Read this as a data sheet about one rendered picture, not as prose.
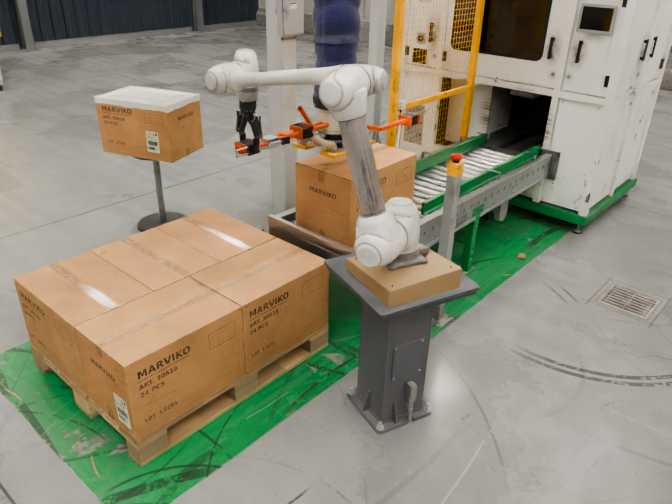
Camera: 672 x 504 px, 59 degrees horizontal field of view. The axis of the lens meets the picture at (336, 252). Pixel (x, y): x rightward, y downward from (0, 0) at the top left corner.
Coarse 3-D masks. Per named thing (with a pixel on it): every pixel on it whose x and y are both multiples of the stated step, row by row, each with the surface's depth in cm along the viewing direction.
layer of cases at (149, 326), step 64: (128, 256) 310; (192, 256) 312; (256, 256) 314; (64, 320) 259; (128, 320) 259; (192, 320) 260; (256, 320) 282; (320, 320) 323; (128, 384) 236; (192, 384) 264
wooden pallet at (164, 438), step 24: (312, 336) 322; (48, 360) 296; (288, 360) 320; (72, 384) 282; (240, 384) 289; (264, 384) 303; (96, 408) 270; (192, 408) 269; (216, 408) 286; (120, 432) 259; (168, 432) 272; (192, 432) 274; (144, 456) 256
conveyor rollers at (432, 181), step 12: (468, 156) 466; (480, 156) 468; (492, 156) 470; (504, 156) 473; (432, 168) 446; (444, 168) 441; (468, 168) 446; (480, 168) 442; (516, 168) 450; (420, 180) 424; (432, 180) 418; (444, 180) 421; (492, 180) 426; (420, 192) 397; (432, 192) 399; (420, 204) 386; (420, 216) 366
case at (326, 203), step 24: (312, 168) 319; (336, 168) 318; (384, 168) 323; (408, 168) 342; (312, 192) 325; (336, 192) 313; (384, 192) 331; (408, 192) 351; (312, 216) 332; (336, 216) 319; (336, 240) 326
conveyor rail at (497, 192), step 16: (544, 160) 453; (512, 176) 417; (528, 176) 441; (544, 176) 464; (480, 192) 388; (496, 192) 407; (464, 208) 378; (432, 224) 352; (464, 224) 384; (432, 240) 359
